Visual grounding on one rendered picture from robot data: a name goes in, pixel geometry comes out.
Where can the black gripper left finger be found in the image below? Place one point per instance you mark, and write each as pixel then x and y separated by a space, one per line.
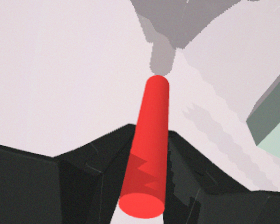
pixel 81 186

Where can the red peg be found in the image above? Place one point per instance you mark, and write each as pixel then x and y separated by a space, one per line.
pixel 143 190

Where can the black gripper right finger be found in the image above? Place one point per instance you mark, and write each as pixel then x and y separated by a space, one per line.
pixel 199 192

